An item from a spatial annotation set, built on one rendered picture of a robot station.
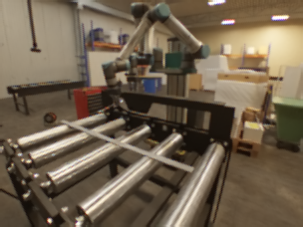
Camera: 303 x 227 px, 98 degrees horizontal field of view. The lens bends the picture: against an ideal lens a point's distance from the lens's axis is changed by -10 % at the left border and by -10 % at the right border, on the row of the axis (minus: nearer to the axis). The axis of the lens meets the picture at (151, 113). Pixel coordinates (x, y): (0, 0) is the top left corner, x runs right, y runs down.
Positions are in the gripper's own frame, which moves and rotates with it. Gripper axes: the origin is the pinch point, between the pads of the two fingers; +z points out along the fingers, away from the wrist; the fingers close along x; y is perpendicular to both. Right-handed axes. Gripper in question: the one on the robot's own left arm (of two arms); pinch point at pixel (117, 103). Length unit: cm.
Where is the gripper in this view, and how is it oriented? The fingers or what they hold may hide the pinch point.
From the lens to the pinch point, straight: 128.1
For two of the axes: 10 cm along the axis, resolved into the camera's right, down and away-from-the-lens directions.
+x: 7.9, 1.8, -5.8
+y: -6.0, 4.3, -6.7
